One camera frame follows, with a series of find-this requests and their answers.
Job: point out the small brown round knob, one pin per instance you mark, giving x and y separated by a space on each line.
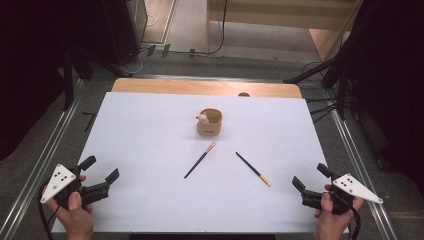
244 94

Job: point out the metal floor rail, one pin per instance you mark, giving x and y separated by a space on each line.
36 170
363 173

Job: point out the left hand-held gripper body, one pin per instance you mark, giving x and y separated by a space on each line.
63 178

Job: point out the black curtain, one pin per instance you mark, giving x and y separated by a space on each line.
390 83
36 66

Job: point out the dark chopstick with orange end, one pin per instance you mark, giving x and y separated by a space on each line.
199 161
252 168

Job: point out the person's right hand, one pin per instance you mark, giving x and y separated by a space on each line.
333 225

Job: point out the wooden cup with animal figure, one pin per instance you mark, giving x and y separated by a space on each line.
210 125

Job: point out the black metal stand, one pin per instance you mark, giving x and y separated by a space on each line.
68 80
341 90

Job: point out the white table mat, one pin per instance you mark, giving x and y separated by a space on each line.
150 133

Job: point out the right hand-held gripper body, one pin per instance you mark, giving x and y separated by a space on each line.
343 191

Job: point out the light wooden furniture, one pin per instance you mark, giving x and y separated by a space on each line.
283 15

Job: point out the person's left hand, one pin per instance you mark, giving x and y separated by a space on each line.
75 216

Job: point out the black cabinet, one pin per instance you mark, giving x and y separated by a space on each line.
121 30

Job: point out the wooden table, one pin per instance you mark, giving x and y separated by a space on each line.
186 86

